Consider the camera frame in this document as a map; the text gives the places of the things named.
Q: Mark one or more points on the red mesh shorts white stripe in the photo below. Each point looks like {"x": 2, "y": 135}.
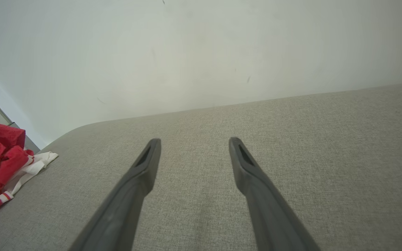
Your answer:
{"x": 2, "y": 132}

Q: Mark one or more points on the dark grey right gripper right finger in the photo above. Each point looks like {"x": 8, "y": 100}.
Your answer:
{"x": 270, "y": 216}

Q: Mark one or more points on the grey fabric sofa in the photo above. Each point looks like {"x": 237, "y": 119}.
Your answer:
{"x": 291, "y": 157}

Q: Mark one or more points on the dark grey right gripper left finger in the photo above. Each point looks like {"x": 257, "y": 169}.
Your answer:
{"x": 124, "y": 209}

